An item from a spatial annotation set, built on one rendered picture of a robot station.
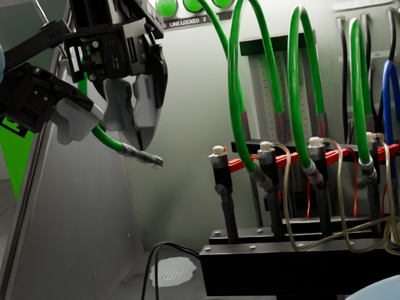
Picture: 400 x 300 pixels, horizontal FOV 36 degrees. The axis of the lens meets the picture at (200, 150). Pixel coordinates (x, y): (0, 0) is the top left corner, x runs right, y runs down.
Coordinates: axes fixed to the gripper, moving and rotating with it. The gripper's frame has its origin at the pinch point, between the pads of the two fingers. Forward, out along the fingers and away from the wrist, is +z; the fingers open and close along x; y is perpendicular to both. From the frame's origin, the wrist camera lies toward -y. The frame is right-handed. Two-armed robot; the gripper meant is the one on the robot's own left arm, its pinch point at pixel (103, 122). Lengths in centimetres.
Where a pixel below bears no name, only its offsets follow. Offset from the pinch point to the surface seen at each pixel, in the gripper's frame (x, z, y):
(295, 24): 21.9, 11.7, -19.2
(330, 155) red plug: 13.5, 32.0, -10.4
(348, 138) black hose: 3.2, 44.1, -21.6
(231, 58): 18.1, 6.4, -10.9
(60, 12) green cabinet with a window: -244, 32, -134
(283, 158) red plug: 7.3, 28.2, -8.3
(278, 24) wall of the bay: -4.9, 25.7, -38.3
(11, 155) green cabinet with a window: -309, 59, -62
